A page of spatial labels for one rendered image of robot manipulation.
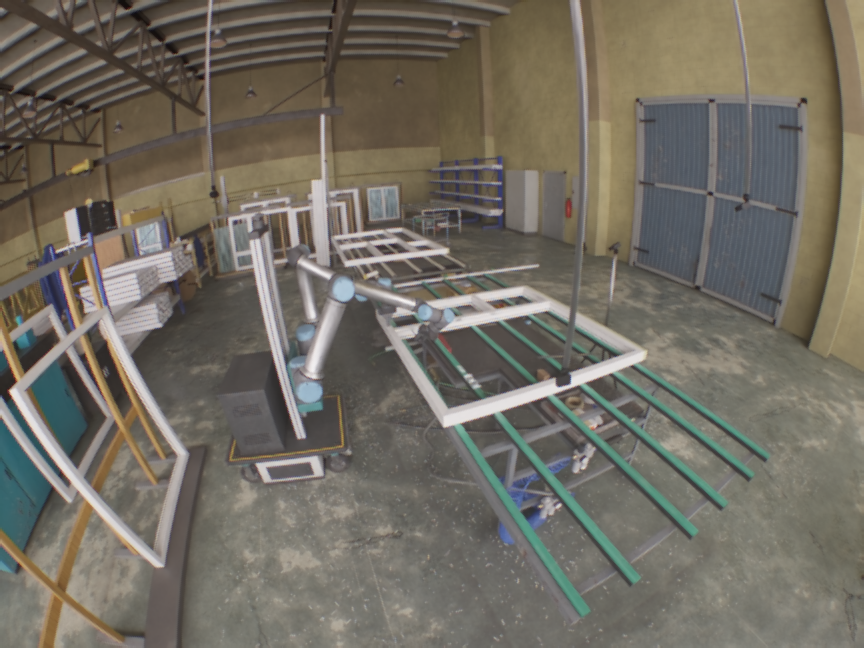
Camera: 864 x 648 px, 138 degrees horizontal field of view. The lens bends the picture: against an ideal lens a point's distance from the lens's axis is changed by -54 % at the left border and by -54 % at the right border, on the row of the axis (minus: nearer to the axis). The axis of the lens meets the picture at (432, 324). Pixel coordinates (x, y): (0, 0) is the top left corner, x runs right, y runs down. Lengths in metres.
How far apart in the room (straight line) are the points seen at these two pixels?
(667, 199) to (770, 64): 3.78
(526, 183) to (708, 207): 6.05
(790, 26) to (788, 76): 0.99
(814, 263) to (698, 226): 2.58
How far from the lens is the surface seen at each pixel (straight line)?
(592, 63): 9.88
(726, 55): 8.21
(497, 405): 1.82
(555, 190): 11.22
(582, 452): 2.05
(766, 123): 7.48
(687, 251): 8.12
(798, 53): 7.75
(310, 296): 2.69
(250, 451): 2.67
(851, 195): 6.66
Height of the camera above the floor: 2.00
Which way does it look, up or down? 24 degrees down
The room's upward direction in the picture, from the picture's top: 2 degrees counter-clockwise
